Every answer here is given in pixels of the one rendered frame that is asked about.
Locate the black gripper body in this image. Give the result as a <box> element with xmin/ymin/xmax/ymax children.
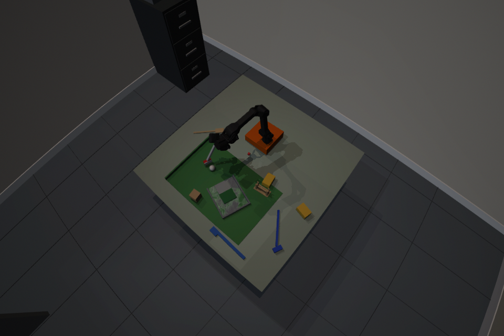
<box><xmin>209</xmin><ymin>133</ymin><xmax>222</xmax><ymax>143</ymax></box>

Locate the red golf putter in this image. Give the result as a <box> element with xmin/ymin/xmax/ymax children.
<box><xmin>203</xmin><ymin>144</ymin><xmax>215</xmax><ymax>165</ymax></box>

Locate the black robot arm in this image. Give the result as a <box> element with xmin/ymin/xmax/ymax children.
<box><xmin>214</xmin><ymin>105</ymin><xmax>274</xmax><ymax>151</ymax></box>

